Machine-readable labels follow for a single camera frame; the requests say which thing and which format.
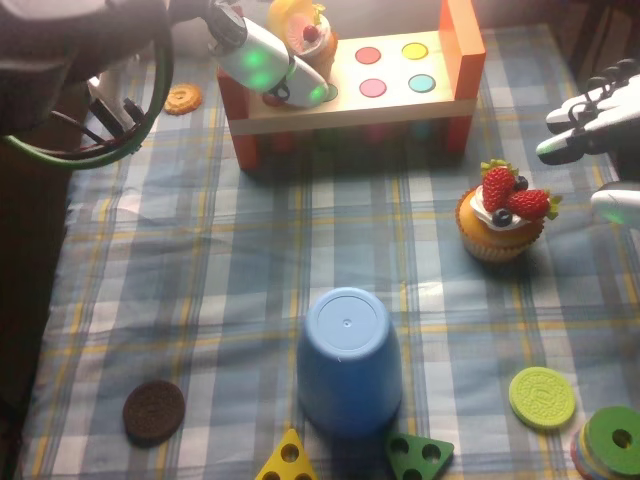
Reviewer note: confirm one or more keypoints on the green peg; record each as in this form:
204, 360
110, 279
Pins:
331, 93

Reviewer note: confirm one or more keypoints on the red peg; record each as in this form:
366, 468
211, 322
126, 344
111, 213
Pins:
368, 55

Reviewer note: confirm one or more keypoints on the cupcake with strawberries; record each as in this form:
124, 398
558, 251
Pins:
500, 235

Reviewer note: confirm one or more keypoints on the blue plastic cup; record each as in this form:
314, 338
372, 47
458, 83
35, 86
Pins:
350, 370

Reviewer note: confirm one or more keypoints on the stacked coloured rings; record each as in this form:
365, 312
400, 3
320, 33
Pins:
580, 452

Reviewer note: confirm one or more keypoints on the pink peg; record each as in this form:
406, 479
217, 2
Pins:
373, 87

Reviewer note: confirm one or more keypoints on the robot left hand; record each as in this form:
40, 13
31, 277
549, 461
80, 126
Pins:
260, 60

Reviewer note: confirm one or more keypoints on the yellow peg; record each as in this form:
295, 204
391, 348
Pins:
415, 51

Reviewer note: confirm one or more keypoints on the cupcake with yellow fruit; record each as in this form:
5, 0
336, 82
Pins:
305, 35

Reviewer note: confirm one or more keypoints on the green sandwich cookie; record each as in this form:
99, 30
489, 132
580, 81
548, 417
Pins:
542, 397

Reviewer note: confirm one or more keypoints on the chocolate sandwich cookie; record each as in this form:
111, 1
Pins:
154, 411

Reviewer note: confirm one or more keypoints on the blue plaid tablecloth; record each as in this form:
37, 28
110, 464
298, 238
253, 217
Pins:
200, 250

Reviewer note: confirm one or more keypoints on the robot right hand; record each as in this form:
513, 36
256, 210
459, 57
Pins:
615, 110

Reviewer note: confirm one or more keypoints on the green triangle block with holes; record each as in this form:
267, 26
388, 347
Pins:
417, 465

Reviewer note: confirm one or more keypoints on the cyan peg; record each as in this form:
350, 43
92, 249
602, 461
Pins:
422, 83

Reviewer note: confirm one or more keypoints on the yellow triangle block with holes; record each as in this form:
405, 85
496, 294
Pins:
287, 467

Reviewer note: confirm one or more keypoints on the round butter cookie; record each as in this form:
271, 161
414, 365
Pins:
183, 99

